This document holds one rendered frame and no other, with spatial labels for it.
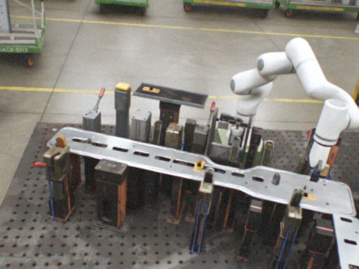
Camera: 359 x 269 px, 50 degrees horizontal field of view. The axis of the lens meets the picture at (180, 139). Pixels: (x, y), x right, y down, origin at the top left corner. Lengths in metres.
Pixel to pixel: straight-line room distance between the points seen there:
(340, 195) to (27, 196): 1.45
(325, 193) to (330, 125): 0.39
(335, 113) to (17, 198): 1.48
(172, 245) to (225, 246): 0.24
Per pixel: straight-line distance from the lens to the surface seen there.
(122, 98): 2.03
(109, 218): 1.82
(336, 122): 1.49
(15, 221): 1.93
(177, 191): 1.77
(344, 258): 1.52
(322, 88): 1.57
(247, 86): 2.08
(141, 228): 1.84
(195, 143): 1.86
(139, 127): 1.85
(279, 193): 1.69
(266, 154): 1.83
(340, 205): 1.74
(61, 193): 1.79
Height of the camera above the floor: 2.01
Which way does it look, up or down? 32 degrees down
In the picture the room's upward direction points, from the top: 6 degrees clockwise
